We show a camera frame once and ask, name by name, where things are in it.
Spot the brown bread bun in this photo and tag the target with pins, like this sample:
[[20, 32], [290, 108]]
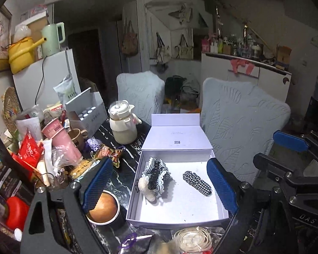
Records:
[[103, 207]]

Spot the green electric kettle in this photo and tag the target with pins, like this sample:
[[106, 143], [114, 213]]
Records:
[[51, 41]]

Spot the grey covered chair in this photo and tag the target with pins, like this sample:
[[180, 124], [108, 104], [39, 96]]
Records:
[[139, 95], [241, 121]]

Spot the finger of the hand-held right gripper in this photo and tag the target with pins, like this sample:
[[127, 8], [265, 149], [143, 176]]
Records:
[[270, 164], [291, 140]]

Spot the row of small bottles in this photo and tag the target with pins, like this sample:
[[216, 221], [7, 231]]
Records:
[[85, 112]]

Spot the brown cardboard box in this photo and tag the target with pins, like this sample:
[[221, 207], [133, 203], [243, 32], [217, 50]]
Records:
[[282, 57]]

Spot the red snack packet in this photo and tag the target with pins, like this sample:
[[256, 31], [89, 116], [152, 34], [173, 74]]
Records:
[[29, 149]]

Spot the lavender gift box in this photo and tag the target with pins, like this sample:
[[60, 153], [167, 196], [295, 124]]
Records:
[[175, 206]]

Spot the cream plush hair clip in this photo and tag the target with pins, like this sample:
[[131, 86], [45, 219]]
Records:
[[148, 190]]

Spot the dark printed packet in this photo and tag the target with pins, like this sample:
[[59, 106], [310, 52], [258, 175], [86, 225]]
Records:
[[5, 172]]

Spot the row of bottles and jars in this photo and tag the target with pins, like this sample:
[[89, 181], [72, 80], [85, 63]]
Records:
[[227, 46]]

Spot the round metal tin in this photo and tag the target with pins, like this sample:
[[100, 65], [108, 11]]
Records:
[[114, 221]]

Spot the white cardboard box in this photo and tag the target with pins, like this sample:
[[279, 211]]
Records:
[[95, 119]]

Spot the pink cloth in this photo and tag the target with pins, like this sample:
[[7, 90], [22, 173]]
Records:
[[241, 66]]

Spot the pink cup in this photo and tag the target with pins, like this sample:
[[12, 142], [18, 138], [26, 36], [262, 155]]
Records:
[[62, 140]]

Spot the cream ceramic teapot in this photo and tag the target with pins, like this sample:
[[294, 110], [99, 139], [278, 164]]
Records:
[[123, 127]]

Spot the black white gingham hair bow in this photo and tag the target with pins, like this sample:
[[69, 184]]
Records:
[[197, 184]]

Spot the butterfly wall decoration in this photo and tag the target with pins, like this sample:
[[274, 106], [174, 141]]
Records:
[[181, 13]]

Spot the white refrigerator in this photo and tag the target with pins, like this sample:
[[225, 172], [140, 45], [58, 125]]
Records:
[[55, 68]]

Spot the woven round tray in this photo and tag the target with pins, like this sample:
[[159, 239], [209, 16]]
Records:
[[11, 111]]

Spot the brown gold candy wrapper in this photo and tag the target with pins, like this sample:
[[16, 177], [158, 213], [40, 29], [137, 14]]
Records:
[[108, 154]]

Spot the black bag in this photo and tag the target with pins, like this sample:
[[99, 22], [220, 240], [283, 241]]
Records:
[[175, 86]]

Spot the brown hanging bag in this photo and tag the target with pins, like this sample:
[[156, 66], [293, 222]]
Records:
[[130, 42]]

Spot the waffle biscuit pack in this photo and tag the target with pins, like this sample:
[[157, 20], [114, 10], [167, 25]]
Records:
[[81, 168]]

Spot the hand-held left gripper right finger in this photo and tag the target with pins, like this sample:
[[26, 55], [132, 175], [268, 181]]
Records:
[[222, 187]]

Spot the red jar lid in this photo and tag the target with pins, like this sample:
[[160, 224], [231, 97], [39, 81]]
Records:
[[17, 213]]

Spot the yellow pot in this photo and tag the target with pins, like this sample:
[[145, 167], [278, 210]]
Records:
[[20, 57]]

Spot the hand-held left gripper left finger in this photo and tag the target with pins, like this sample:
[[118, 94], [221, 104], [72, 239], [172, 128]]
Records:
[[96, 185]]

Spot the green white pouch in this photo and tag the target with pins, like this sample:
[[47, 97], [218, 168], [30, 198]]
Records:
[[65, 91]]

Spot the clear plastic bag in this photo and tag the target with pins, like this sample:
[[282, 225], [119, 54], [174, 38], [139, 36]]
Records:
[[61, 161]]

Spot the black white lace hair clip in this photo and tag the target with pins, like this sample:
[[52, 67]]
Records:
[[157, 174]]

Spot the purple candy wrapper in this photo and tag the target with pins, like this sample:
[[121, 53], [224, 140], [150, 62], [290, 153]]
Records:
[[94, 144]]

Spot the silver purple snack packet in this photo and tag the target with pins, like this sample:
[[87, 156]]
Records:
[[133, 242]]

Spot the white cabinet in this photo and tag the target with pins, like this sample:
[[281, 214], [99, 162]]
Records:
[[270, 82]]

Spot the beige hanging tote bag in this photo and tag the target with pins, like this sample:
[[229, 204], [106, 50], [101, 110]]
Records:
[[184, 50]]

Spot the brown mug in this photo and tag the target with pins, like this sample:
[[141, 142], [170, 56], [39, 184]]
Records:
[[78, 137]]

